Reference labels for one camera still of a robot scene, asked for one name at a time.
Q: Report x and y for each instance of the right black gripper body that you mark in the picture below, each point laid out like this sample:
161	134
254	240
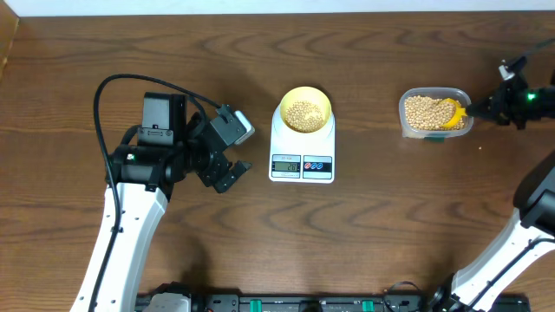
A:
515	106

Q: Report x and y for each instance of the yellow measuring scoop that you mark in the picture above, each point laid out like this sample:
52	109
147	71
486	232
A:
456	112

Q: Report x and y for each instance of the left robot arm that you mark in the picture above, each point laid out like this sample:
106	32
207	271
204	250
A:
151	158

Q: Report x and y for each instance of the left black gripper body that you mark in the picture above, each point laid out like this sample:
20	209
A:
199	155

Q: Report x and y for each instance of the yellow plastic bowl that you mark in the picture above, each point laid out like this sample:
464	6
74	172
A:
310	94

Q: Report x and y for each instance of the white digital kitchen scale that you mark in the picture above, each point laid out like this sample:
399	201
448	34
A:
302	157

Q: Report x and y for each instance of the clear plastic container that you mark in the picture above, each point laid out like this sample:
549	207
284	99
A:
436	93

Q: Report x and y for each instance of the soybeans in bowl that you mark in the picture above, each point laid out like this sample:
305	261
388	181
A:
304	116

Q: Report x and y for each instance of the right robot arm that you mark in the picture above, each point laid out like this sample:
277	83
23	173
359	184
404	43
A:
529	233

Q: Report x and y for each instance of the soybeans in container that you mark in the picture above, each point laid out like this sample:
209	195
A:
426	113

